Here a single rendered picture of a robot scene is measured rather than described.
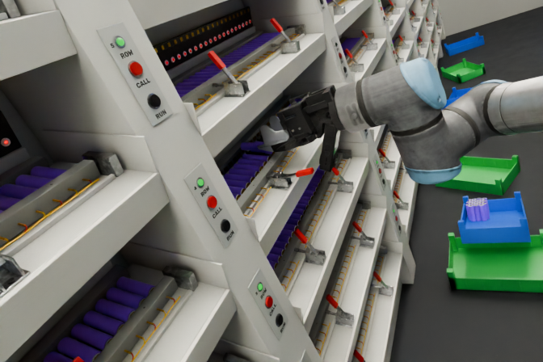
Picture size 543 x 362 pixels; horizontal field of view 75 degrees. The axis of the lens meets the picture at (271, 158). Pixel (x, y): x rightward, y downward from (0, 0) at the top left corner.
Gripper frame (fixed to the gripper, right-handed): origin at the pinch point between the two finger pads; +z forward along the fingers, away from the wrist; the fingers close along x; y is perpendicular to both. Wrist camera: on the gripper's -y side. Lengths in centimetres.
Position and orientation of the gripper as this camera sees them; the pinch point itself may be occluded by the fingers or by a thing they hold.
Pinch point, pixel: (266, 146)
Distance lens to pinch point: 79.7
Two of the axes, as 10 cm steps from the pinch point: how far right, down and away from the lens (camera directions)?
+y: -4.6, -8.3, -3.1
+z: -7.9, 2.3, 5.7
